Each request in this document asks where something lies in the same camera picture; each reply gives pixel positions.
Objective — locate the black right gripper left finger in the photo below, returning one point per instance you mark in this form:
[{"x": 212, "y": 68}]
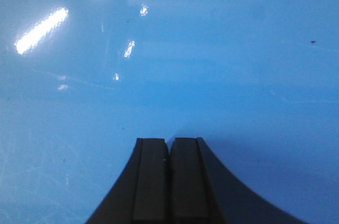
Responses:
[{"x": 140, "y": 194}]

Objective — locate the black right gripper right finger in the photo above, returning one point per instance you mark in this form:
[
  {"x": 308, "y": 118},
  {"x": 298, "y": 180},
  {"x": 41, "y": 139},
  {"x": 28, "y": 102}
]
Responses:
[{"x": 204, "y": 190}]

